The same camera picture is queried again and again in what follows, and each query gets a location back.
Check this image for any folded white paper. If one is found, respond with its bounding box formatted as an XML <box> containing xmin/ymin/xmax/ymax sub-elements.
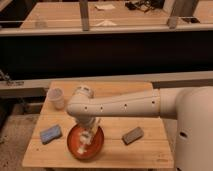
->
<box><xmin>95</xmin><ymin>20</ymin><xmax>117</xmax><ymax>27</ymax></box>

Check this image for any black cable bundle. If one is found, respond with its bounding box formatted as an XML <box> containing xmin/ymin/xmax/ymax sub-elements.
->
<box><xmin>124</xmin><ymin>0</ymin><xmax>165</xmax><ymax>13</ymax></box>

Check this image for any blue sponge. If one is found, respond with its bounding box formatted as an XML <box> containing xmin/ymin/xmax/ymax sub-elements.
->
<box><xmin>40</xmin><ymin>125</ymin><xmax>62</xmax><ymax>144</ymax></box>

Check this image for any grey metal bracket right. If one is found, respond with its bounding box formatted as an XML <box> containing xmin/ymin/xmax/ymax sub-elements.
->
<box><xmin>167</xmin><ymin>0</ymin><xmax>199</xmax><ymax>29</ymax></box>

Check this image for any grey sponge block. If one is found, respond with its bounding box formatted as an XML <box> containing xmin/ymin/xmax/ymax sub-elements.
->
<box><xmin>122</xmin><ymin>127</ymin><xmax>144</xmax><ymax>145</ymax></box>

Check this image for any white paper sheet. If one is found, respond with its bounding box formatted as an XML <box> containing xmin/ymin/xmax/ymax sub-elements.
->
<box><xmin>95</xmin><ymin>4</ymin><xmax>115</xmax><ymax>10</ymax></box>

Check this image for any grey metal post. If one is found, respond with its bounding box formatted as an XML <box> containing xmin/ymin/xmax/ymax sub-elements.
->
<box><xmin>79</xmin><ymin>0</ymin><xmax>90</xmax><ymax>31</ymax></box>

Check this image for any white plastic bottle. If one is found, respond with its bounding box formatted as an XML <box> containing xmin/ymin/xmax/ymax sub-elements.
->
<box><xmin>77</xmin><ymin>130</ymin><xmax>95</xmax><ymax>155</ymax></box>

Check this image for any orange ceramic bowl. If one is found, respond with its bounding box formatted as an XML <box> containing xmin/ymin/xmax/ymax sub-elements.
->
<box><xmin>67</xmin><ymin>124</ymin><xmax>104</xmax><ymax>160</ymax></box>

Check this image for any translucent plastic cup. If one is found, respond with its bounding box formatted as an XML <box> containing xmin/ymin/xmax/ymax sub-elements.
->
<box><xmin>47</xmin><ymin>88</ymin><xmax>65</xmax><ymax>110</ymax></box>

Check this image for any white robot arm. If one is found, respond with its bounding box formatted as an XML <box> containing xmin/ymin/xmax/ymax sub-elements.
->
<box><xmin>67</xmin><ymin>86</ymin><xmax>213</xmax><ymax>171</ymax></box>

